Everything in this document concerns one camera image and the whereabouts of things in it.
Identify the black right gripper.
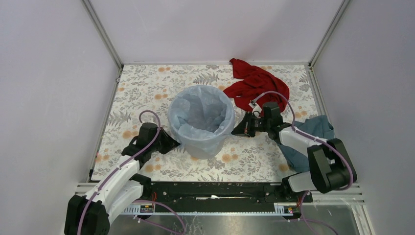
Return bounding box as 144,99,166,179
230,112,271,138

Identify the light blue plastic trash bag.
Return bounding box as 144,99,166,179
167,85,235,150

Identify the grey plastic trash bin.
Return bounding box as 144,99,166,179
184,140,225,160

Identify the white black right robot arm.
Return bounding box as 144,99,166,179
232,102,357,202

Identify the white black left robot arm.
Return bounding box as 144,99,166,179
64,122,180,235

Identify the red cloth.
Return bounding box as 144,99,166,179
224,58,290,112

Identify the teal blue cloth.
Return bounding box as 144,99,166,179
278,115,335,172

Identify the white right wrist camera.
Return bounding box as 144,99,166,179
249,100,262,118

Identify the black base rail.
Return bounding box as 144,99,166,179
140,181,313,209

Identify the white slotted cable duct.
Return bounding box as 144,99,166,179
121,202,299,216

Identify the left aluminium frame post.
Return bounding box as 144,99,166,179
81,0,123,71

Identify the aluminium frame post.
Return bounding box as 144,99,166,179
309,0,352,68
81,0,123,71

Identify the right aluminium frame post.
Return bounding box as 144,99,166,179
309,0,352,68

